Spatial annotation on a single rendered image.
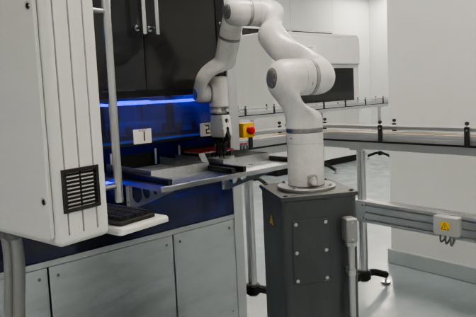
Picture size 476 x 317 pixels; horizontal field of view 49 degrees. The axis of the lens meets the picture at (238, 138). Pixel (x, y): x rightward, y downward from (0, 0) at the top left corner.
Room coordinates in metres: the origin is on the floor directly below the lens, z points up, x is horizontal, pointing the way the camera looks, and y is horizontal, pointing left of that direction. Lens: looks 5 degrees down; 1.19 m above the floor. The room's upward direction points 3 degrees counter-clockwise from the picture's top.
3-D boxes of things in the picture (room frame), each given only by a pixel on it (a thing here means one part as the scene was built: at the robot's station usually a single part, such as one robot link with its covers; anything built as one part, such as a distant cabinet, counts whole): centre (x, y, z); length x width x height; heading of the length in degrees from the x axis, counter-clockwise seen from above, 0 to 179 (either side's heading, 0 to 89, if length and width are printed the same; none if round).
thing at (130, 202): (1.96, 0.34, 0.80); 0.34 x 0.03 x 0.13; 41
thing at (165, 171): (2.07, 0.33, 0.90); 0.34 x 0.26 x 0.04; 41
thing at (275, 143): (2.85, -0.15, 0.92); 0.69 x 0.16 x 0.16; 131
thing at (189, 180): (2.13, 0.16, 0.87); 0.70 x 0.48 x 0.02; 131
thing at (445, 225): (2.44, -0.98, 0.50); 0.12 x 0.05 x 0.09; 41
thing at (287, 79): (1.69, -0.19, 1.16); 0.19 x 0.12 x 0.24; 117
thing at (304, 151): (1.70, -0.22, 0.95); 0.19 x 0.19 x 0.18
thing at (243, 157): (2.30, 0.08, 0.90); 0.34 x 0.26 x 0.04; 41
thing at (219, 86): (2.27, 0.08, 1.19); 0.09 x 0.08 x 0.13; 117
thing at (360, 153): (2.88, -0.68, 0.46); 0.09 x 0.09 x 0.77; 41
